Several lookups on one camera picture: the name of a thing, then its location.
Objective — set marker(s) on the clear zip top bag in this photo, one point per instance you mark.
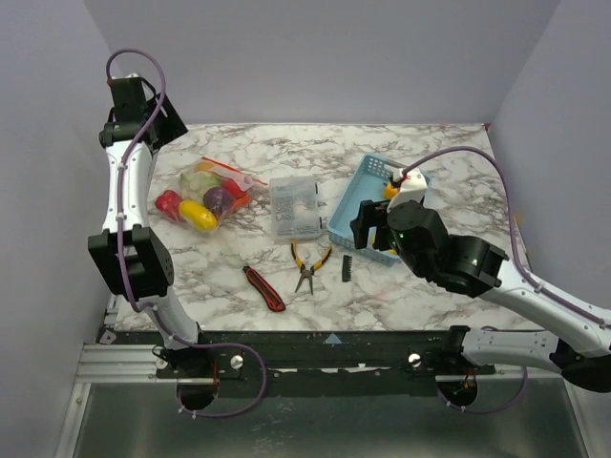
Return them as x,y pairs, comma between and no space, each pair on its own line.
252,185

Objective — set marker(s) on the red bell pepper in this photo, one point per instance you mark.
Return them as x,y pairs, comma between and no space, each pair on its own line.
168,204

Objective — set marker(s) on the yellow handled pliers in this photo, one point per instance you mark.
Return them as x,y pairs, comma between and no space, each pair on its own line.
307,271

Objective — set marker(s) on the orange yellow bell pepper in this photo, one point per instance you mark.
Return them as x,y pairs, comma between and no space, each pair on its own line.
390,191

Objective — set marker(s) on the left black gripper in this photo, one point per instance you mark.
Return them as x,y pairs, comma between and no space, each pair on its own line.
173,126

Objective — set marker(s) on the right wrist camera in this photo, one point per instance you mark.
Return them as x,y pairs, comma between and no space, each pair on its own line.
410,185

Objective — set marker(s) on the brown potato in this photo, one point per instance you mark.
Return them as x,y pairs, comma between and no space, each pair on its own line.
205,166

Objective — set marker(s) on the clear plastic screw box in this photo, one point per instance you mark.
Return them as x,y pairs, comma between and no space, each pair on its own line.
294,208

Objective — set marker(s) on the red apple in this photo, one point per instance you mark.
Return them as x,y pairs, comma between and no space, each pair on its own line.
233,188

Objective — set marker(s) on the yellow lemon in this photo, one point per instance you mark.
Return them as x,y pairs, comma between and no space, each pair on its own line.
383,241

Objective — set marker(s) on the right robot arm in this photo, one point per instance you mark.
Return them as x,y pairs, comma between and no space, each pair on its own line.
573,336

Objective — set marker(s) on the black bit holder strip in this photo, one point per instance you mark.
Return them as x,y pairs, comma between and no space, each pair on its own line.
346,268

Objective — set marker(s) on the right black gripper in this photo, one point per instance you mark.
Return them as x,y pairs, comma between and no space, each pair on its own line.
362,224

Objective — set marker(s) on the orange carrot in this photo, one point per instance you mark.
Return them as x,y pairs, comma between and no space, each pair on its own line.
240,202

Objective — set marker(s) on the light blue plastic basket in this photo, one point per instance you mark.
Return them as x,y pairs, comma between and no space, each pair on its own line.
368,182

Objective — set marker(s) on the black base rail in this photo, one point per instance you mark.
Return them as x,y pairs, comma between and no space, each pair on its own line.
321,363

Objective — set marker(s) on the red black utility knife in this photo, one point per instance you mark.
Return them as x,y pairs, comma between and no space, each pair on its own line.
271,298

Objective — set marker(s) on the purple onion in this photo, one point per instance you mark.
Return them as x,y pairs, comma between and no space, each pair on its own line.
217,201

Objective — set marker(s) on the white cauliflower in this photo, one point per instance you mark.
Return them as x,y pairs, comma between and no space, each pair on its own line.
194,185

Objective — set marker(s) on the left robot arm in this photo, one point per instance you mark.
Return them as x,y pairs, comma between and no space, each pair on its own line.
128,254

